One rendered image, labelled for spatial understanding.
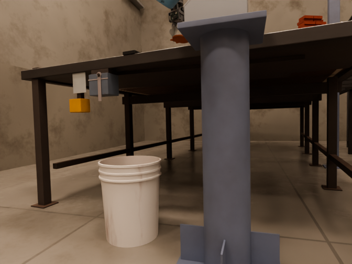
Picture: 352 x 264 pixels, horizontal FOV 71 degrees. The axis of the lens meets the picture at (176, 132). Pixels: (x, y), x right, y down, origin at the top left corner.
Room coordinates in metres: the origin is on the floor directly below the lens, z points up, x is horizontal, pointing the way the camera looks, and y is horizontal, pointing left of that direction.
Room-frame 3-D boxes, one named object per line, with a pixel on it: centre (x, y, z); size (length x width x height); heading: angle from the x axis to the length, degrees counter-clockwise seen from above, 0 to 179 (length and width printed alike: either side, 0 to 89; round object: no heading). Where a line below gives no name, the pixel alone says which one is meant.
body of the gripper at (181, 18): (1.46, -0.02, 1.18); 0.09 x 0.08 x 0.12; 148
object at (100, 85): (1.43, 0.41, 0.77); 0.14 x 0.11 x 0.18; 67
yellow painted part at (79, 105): (1.49, 0.58, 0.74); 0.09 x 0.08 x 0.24; 67
